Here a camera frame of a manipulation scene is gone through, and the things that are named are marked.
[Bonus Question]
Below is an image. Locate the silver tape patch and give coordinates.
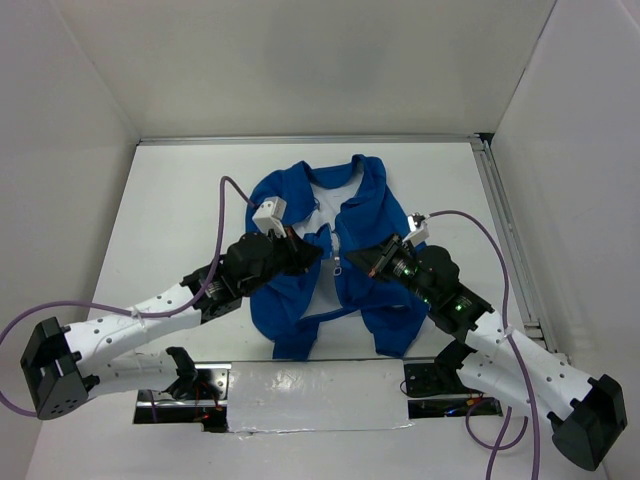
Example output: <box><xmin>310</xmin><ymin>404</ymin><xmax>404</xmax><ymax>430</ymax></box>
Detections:
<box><xmin>227</xmin><ymin>360</ymin><xmax>412</xmax><ymax>433</ymax></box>

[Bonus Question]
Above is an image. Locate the blue zip jacket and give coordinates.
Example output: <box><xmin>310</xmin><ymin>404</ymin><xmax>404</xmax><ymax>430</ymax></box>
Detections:
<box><xmin>250</xmin><ymin>154</ymin><xmax>428</xmax><ymax>361</ymax></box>

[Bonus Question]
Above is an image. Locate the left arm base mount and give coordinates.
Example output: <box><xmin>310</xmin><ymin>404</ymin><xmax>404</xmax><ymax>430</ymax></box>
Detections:
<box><xmin>133</xmin><ymin>347</ymin><xmax>231</xmax><ymax>433</ymax></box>

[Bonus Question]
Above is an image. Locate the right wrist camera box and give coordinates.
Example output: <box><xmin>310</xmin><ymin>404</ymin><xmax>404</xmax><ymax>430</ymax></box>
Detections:
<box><xmin>403</xmin><ymin>212</ymin><xmax>429</xmax><ymax>247</ymax></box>

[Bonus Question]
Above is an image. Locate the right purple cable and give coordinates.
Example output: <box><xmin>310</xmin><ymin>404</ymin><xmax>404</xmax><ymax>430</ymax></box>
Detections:
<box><xmin>424</xmin><ymin>209</ymin><xmax>544</xmax><ymax>480</ymax></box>

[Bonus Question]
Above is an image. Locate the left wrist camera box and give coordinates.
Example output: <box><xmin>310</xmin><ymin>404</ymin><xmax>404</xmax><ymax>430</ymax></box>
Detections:
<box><xmin>252</xmin><ymin>196</ymin><xmax>287</xmax><ymax>238</ymax></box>

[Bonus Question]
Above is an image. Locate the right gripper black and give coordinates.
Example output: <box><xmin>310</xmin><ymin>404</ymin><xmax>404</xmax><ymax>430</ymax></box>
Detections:
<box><xmin>345</xmin><ymin>231</ymin><xmax>437</xmax><ymax>306</ymax></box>

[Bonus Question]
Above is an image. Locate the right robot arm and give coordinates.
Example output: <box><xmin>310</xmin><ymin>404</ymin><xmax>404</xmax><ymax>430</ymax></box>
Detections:
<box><xmin>346</xmin><ymin>235</ymin><xmax>628</xmax><ymax>471</ymax></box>

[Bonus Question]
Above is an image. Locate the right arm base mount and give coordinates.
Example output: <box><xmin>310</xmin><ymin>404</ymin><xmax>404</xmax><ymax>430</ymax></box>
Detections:
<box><xmin>399</xmin><ymin>341</ymin><xmax>502</xmax><ymax>420</ymax></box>

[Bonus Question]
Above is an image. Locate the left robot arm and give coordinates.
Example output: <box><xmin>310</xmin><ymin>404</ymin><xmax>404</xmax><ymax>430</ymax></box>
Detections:
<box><xmin>20</xmin><ymin>228</ymin><xmax>322</xmax><ymax>420</ymax></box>

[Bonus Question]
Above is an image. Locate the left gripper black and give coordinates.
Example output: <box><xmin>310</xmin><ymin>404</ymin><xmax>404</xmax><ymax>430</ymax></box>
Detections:
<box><xmin>240</xmin><ymin>224</ymin><xmax>323</xmax><ymax>298</ymax></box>

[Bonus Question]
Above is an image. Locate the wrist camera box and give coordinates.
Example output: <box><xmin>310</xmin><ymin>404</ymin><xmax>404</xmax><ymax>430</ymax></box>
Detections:
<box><xmin>403</xmin><ymin>212</ymin><xmax>429</xmax><ymax>247</ymax></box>
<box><xmin>252</xmin><ymin>196</ymin><xmax>287</xmax><ymax>238</ymax></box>

